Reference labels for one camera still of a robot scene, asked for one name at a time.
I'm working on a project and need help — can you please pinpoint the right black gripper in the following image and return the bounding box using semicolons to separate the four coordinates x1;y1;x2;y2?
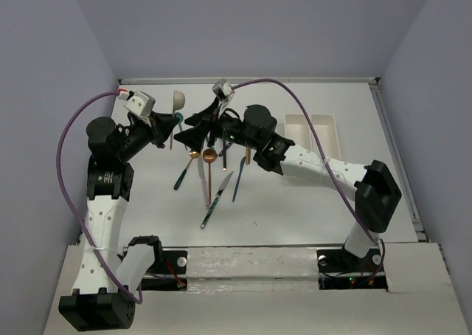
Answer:
174;96;260;151

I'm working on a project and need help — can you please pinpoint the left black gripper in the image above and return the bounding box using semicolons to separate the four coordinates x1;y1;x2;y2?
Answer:
117;110;179;162

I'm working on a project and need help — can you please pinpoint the gold spoon teal handle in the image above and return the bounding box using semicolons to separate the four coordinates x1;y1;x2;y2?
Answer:
173;151;201;190

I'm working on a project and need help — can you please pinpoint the teal plastic spoon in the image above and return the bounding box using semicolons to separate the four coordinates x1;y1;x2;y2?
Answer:
175;112;184;131

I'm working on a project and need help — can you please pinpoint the beige plastic spoon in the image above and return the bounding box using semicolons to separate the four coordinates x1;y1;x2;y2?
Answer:
169;89;187;151

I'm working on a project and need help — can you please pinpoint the black spoon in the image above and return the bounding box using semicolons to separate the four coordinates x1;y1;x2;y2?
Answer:
222;139;227;171

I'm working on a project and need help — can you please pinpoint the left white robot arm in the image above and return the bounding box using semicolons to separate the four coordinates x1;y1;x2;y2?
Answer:
58;112;178;332

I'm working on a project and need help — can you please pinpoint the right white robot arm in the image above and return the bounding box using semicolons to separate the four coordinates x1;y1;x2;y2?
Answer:
175;100;402;270

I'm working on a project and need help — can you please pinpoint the copper spoon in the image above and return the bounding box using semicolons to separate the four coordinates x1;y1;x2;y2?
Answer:
203;148;217;204

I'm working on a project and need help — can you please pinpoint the white two-compartment container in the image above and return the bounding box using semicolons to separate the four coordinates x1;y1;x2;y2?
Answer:
284;114;341;160

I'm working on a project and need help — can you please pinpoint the silver knife pink handle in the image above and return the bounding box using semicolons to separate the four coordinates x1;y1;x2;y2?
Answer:
198;156;210;210

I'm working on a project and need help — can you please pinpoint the silver knife dark handle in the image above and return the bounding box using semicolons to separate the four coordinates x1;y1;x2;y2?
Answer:
218;143;231;157

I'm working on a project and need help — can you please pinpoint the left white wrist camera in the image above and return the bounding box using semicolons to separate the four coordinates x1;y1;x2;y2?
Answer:
117;89;156;117

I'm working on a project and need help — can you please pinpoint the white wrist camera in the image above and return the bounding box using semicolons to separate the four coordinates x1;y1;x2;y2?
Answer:
117;89;156;117
212;78;235;103

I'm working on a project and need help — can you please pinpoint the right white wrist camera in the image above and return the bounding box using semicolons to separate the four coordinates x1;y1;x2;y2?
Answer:
212;78;235;103

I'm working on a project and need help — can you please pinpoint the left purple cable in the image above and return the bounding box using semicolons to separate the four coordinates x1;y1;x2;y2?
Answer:
55;90;145;305

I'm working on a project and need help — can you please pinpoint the purple cable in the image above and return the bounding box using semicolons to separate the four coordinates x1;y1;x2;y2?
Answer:
231;77;386;277
55;90;145;305

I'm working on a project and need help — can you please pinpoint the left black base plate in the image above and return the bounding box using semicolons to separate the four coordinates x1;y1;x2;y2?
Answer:
142;249;188;291

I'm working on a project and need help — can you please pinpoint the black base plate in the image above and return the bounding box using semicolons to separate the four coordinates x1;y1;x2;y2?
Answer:
142;249;188;291
316;248;388;291

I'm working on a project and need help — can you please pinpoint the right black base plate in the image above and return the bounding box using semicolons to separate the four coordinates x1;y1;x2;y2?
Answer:
316;248;388;291

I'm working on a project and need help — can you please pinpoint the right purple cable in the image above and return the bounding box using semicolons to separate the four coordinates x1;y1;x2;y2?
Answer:
231;77;386;277

